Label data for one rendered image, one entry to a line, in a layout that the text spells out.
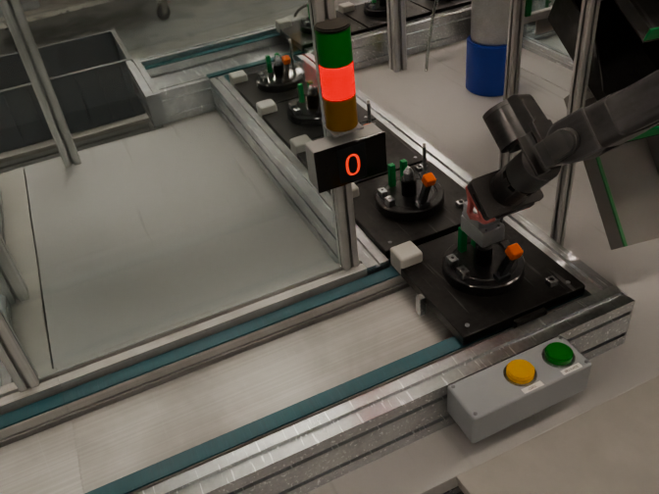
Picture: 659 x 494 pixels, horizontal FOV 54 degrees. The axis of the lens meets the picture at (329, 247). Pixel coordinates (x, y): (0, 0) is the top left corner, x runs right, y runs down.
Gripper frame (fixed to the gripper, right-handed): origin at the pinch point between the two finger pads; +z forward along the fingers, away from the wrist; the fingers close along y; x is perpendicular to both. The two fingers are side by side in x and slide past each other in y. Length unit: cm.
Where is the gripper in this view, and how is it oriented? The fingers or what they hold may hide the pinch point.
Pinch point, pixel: (482, 209)
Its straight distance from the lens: 108.9
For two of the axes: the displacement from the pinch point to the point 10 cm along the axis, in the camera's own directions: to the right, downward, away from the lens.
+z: -1.8, 2.8, 9.4
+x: 3.9, 9.0, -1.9
